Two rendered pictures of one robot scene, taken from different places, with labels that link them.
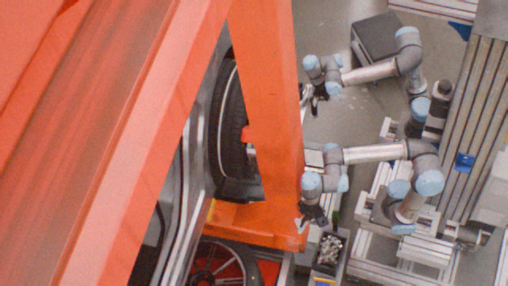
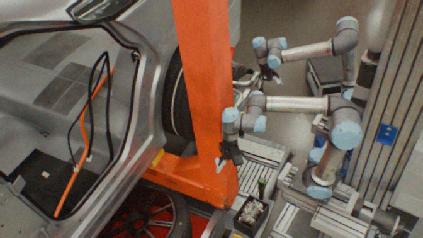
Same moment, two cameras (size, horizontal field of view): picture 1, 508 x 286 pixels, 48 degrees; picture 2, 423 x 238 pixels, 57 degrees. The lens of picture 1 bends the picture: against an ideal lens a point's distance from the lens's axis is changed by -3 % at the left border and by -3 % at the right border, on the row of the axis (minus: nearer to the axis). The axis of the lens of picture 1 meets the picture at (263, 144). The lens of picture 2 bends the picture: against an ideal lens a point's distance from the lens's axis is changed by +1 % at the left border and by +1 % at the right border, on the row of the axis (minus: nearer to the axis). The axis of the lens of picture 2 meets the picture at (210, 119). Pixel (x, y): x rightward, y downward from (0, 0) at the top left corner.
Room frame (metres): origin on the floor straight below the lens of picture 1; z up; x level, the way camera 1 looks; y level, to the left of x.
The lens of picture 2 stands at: (-0.03, -0.25, 2.65)
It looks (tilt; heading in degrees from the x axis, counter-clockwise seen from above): 46 degrees down; 8
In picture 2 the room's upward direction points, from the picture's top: 7 degrees counter-clockwise
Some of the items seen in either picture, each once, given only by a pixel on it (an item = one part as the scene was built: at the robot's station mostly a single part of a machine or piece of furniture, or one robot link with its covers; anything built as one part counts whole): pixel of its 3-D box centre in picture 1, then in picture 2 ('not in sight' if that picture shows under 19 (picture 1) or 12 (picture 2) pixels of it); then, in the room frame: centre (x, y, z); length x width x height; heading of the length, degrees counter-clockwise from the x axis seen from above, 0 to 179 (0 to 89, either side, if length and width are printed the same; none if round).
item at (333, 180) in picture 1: (333, 179); (253, 120); (1.15, -0.26, 1.39); 0.11 x 0.11 x 0.08; 83
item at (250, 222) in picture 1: (230, 214); (173, 164); (1.44, 0.25, 0.69); 0.52 x 0.17 x 0.35; 67
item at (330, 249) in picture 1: (329, 253); (251, 216); (1.17, -0.24, 0.51); 0.20 x 0.14 x 0.13; 149
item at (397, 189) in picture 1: (398, 194); (318, 162); (1.22, -0.60, 0.98); 0.13 x 0.12 x 0.14; 173
